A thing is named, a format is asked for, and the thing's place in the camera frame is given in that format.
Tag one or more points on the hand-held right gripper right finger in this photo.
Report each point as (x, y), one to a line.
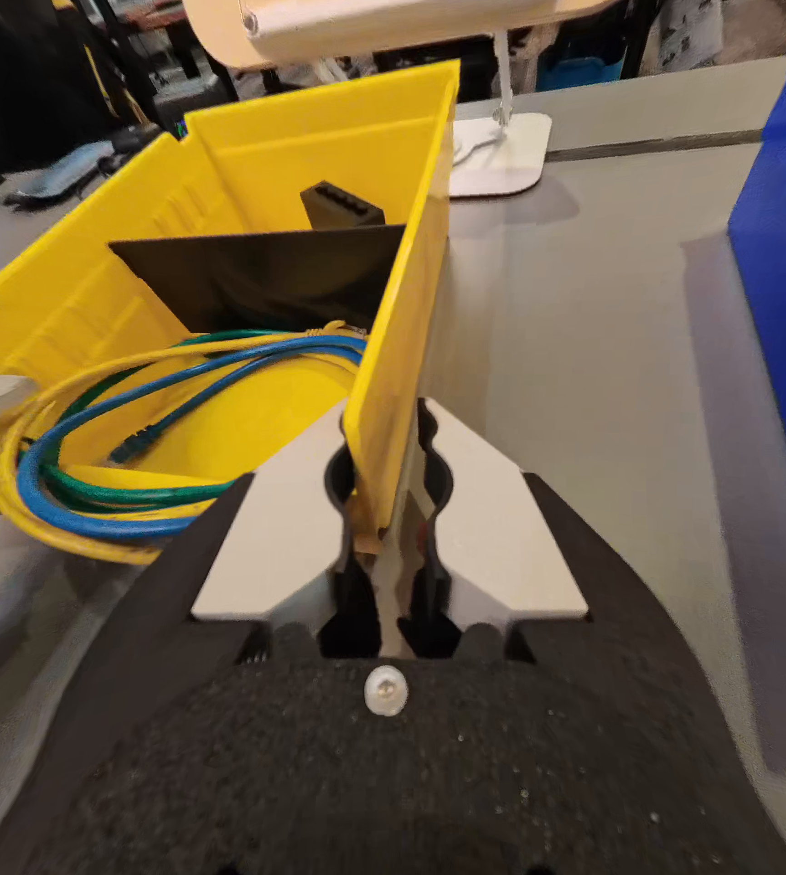
(509, 547)

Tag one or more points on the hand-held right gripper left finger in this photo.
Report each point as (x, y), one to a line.
(270, 547)

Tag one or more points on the yellow plastic bin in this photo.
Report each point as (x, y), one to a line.
(283, 150)

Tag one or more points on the black divider panel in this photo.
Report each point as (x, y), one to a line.
(263, 273)

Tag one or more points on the white folding stand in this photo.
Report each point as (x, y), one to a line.
(502, 164)

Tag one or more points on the black network switch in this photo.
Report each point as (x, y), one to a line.
(342, 208)

